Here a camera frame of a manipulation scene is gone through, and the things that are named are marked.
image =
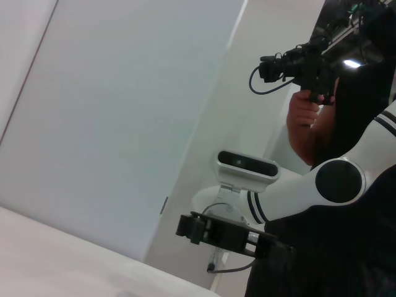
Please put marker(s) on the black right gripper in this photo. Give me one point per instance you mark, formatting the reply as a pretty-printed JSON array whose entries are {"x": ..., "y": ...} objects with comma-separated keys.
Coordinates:
[{"x": 235, "y": 235}]

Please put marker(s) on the black video camera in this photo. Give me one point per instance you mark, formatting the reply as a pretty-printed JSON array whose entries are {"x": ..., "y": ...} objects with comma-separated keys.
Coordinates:
[{"x": 309, "y": 71}]

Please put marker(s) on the bare person forearm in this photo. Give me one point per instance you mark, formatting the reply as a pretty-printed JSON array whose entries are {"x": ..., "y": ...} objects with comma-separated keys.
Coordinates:
[{"x": 301, "y": 145}]

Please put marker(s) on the bare person hand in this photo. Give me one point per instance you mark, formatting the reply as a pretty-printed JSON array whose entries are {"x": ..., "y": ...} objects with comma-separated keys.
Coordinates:
[{"x": 303, "y": 108}]

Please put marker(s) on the person in black clothing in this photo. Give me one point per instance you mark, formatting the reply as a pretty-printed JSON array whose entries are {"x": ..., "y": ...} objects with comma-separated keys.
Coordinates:
[{"x": 325, "y": 263}]

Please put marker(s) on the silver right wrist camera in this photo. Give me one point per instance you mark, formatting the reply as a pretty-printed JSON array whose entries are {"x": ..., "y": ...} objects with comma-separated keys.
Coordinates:
[{"x": 247, "y": 168}]

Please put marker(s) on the aluminium profile rail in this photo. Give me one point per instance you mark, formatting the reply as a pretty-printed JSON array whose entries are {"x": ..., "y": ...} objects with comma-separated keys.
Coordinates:
[{"x": 346, "y": 29}]

